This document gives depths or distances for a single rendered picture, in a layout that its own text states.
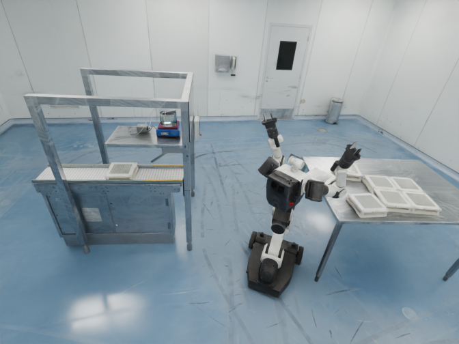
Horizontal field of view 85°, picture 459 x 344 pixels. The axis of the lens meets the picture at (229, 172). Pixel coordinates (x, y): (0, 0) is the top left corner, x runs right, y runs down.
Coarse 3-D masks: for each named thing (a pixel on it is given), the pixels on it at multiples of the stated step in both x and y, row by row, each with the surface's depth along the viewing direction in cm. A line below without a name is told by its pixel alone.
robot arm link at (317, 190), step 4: (312, 184) 184; (316, 184) 182; (320, 184) 181; (324, 184) 189; (312, 188) 184; (316, 188) 182; (320, 188) 181; (324, 188) 184; (328, 188) 188; (312, 192) 183; (316, 192) 181; (320, 192) 181; (324, 192) 185; (328, 192) 188; (312, 196) 183; (316, 196) 181; (320, 196) 182
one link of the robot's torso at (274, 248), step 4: (272, 216) 251; (288, 228) 249; (284, 232) 251; (276, 236) 250; (280, 236) 250; (272, 240) 251; (276, 240) 250; (280, 240) 249; (268, 244) 252; (272, 244) 250; (276, 244) 249; (280, 244) 248; (268, 248) 249; (272, 248) 248; (276, 248) 248; (280, 248) 248; (268, 252) 248; (272, 252) 247; (276, 252) 246; (280, 252) 246; (276, 256) 246; (280, 256) 246
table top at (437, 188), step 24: (312, 168) 280; (360, 168) 286; (384, 168) 290; (408, 168) 294; (360, 192) 246; (432, 192) 254; (456, 192) 256; (336, 216) 215; (408, 216) 220; (432, 216) 222; (456, 216) 224
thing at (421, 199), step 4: (408, 192) 237; (408, 196) 233; (412, 196) 232; (416, 196) 233; (420, 196) 234; (424, 196) 234; (416, 200) 229; (420, 200) 229; (424, 200) 228; (428, 200) 229; (416, 204) 223; (420, 204) 223; (424, 204) 224; (428, 204) 223; (432, 204) 224
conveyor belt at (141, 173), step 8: (48, 168) 247; (64, 168) 248; (72, 168) 249; (80, 168) 250; (88, 168) 251; (96, 168) 252; (104, 168) 253; (40, 176) 235; (48, 176) 235; (72, 176) 238; (80, 176) 239; (88, 176) 239; (96, 176) 240; (136, 176) 244; (144, 176) 245; (152, 176) 246; (160, 176) 247; (168, 176) 248; (176, 176) 248; (32, 184) 228
